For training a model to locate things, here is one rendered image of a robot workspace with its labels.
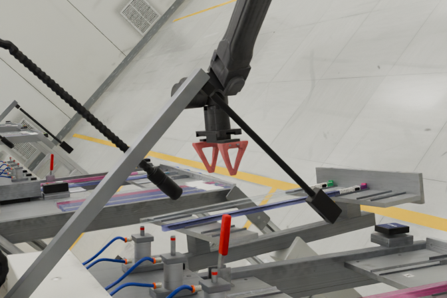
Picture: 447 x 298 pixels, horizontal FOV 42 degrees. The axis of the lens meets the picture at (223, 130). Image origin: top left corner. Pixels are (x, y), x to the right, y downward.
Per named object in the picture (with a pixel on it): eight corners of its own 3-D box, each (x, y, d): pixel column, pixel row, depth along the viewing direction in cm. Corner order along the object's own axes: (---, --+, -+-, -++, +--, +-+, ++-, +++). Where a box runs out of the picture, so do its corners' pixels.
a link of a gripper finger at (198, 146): (209, 175, 129) (205, 134, 128) (193, 173, 135) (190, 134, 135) (235, 171, 132) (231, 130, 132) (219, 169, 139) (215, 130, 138)
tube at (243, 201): (330, 185, 146) (329, 181, 146) (333, 186, 144) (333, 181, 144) (140, 223, 121) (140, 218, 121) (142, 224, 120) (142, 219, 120)
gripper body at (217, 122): (217, 140, 124) (214, 105, 124) (195, 139, 133) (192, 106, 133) (243, 136, 128) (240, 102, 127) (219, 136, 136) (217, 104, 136)
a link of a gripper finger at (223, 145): (225, 178, 123) (221, 134, 122) (208, 175, 129) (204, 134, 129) (251, 173, 126) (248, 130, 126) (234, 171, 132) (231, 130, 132)
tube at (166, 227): (362, 189, 135) (362, 184, 135) (366, 189, 134) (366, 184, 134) (161, 231, 111) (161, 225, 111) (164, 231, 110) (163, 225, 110)
